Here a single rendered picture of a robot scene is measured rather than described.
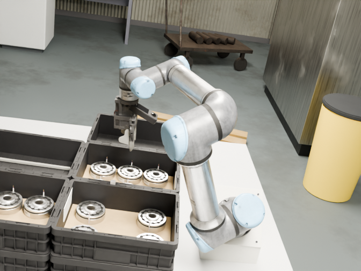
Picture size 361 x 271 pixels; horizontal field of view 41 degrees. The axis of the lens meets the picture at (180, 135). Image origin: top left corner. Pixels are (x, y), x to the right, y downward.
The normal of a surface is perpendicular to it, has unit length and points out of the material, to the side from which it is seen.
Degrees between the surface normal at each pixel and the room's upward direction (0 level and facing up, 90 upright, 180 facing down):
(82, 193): 90
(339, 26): 90
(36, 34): 90
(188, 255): 0
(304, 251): 0
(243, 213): 43
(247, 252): 90
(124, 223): 0
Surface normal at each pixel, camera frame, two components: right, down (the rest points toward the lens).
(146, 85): 0.44, 0.47
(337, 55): 0.04, 0.44
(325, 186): -0.47, 0.36
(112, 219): 0.15, -0.89
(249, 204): 0.25, -0.33
